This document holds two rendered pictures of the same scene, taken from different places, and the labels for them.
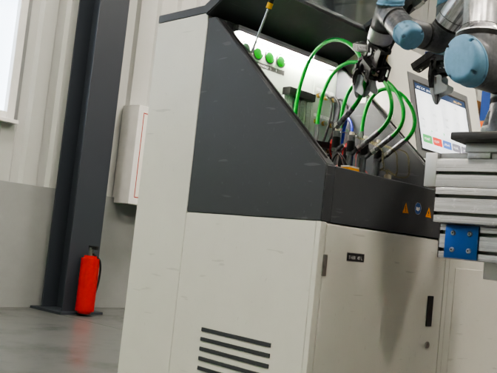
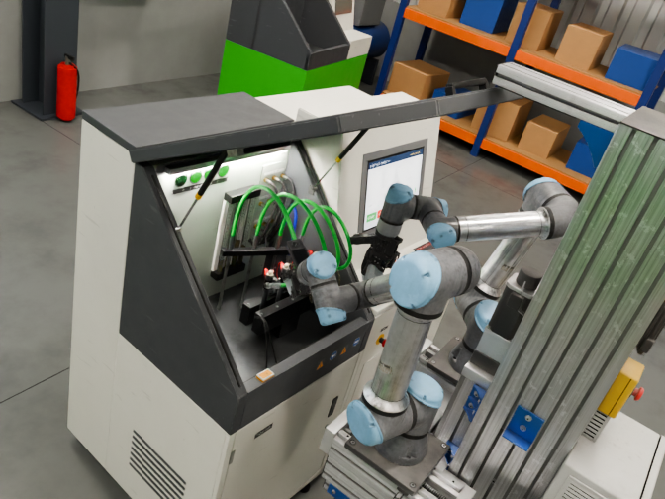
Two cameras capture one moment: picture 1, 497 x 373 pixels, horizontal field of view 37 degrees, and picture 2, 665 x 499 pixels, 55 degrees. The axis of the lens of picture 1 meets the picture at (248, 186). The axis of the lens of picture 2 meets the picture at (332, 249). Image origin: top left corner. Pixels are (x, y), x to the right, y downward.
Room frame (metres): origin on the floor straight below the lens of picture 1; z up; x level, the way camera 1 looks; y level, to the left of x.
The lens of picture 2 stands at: (0.65, -0.02, 2.33)
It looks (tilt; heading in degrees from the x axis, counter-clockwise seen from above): 30 degrees down; 346
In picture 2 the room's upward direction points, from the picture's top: 16 degrees clockwise
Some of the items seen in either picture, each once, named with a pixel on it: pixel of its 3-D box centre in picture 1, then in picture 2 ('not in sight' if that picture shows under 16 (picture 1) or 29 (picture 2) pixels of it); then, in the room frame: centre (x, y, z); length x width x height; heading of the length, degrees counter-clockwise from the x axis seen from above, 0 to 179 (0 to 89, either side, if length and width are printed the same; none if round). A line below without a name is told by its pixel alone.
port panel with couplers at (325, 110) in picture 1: (324, 121); (270, 201); (2.83, -0.27, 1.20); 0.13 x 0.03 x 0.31; 134
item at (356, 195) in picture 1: (389, 206); (305, 367); (2.31, -0.44, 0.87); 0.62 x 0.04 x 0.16; 134
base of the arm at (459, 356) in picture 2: not in sight; (475, 353); (2.22, -0.97, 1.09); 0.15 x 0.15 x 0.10
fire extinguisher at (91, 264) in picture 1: (89, 279); (67, 86); (6.00, 1.19, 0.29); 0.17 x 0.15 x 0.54; 139
